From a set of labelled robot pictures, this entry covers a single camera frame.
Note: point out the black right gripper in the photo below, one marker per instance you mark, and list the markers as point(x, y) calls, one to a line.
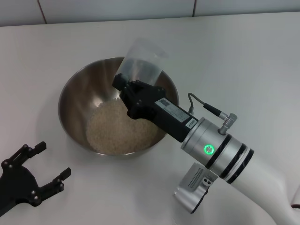
point(161, 112)

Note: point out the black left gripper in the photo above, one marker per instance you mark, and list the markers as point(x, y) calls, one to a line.
point(16, 187)

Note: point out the stainless steel mixing bowl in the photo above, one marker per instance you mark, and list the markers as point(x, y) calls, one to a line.
point(82, 105)

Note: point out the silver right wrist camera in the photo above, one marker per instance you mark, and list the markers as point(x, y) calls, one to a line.
point(194, 185)

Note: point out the white rice grains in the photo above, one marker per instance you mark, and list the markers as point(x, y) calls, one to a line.
point(117, 129)

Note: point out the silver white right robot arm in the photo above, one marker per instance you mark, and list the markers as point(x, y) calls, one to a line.
point(234, 159)

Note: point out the clear plastic cup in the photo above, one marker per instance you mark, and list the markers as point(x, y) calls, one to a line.
point(143, 58)

